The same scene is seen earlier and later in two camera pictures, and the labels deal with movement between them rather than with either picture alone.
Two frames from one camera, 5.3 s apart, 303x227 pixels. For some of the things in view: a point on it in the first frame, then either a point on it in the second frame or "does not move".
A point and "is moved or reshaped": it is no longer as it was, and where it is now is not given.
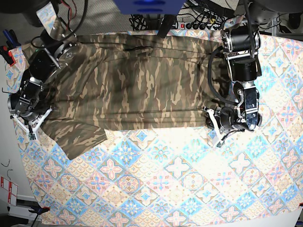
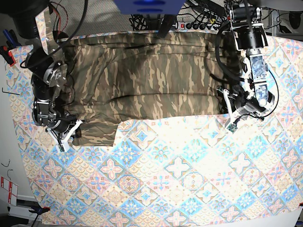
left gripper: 31,130 -> 62,129
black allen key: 5,92 does not move
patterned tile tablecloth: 179,177 does not move
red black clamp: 7,55 does not move
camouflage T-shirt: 128,81 is moved or reshaped
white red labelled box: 13,190 does not move
